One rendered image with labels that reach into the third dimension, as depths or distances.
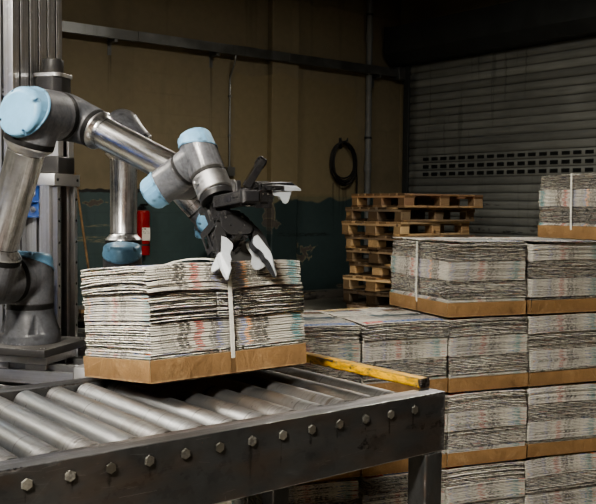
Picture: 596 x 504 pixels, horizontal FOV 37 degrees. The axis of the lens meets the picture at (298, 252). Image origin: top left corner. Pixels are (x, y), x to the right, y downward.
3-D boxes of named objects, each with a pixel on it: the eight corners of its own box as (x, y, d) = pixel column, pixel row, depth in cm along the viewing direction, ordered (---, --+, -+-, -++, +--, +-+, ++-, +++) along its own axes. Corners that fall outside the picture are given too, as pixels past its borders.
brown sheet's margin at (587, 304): (464, 301, 315) (464, 289, 315) (531, 299, 326) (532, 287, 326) (531, 314, 280) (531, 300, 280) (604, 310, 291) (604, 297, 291)
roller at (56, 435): (3, 416, 175) (2, 391, 175) (113, 474, 139) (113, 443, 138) (-23, 420, 172) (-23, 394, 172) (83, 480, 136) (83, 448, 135)
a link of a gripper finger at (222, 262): (217, 292, 173) (222, 255, 179) (231, 277, 169) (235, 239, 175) (203, 287, 172) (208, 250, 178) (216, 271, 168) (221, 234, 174)
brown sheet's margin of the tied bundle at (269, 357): (231, 358, 212) (230, 340, 212) (307, 363, 190) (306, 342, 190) (173, 365, 202) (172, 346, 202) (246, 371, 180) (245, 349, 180)
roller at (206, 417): (127, 388, 192) (112, 373, 190) (254, 433, 155) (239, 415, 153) (111, 406, 190) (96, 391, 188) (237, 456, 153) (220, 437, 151)
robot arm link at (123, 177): (103, 283, 279) (103, 108, 276) (105, 279, 294) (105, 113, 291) (142, 283, 281) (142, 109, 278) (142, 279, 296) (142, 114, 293)
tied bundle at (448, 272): (388, 306, 305) (389, 238, 303) (462, 303, 315) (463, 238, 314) (446, 319, 269) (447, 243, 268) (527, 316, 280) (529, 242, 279)
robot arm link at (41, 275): (64, 301, 230) (64, 249, 229) (27, 306, 218) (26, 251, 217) (29, 299, 235) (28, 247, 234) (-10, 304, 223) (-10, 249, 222)
